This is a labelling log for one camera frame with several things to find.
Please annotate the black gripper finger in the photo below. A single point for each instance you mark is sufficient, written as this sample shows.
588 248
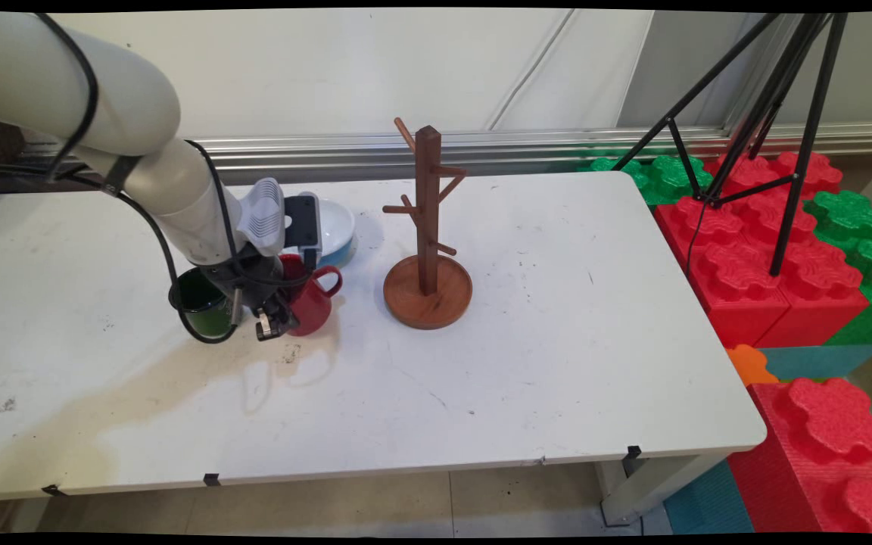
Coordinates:
277 318

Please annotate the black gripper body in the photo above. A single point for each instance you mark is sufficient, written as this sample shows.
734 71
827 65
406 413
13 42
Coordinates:
258 284

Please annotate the red enamel mug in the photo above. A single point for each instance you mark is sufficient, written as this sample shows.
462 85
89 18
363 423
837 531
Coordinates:
315 310

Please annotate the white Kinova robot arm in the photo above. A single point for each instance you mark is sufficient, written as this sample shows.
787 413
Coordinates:
65 83

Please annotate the dark green enamel mug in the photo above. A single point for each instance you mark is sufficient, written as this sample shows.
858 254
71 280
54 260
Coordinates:
201 314

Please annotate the white and blue bowl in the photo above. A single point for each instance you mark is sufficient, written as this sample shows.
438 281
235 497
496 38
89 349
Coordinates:
337 227

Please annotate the brown wooden mug tree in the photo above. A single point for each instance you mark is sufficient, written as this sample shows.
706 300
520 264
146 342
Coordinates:
428 303

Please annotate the white table leg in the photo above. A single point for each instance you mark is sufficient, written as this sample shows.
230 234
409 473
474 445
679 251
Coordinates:
655 484

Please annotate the green foam block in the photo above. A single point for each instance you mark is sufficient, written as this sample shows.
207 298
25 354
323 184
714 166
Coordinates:
671 178
852 219

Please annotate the large red foam block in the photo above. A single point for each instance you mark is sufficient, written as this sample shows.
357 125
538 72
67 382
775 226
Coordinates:
739 265

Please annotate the teal foam block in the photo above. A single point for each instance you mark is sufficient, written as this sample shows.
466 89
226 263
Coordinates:
814 362
708 503

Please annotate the orange foam block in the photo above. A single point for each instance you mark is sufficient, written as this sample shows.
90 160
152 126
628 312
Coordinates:
750 363

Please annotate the black tripod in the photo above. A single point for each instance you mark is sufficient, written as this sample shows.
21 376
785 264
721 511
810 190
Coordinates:
808 144

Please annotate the grey black wrist camera box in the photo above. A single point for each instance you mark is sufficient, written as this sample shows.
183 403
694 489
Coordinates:
303 223

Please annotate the silver metal wall rail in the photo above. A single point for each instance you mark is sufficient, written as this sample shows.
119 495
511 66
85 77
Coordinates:
481 151

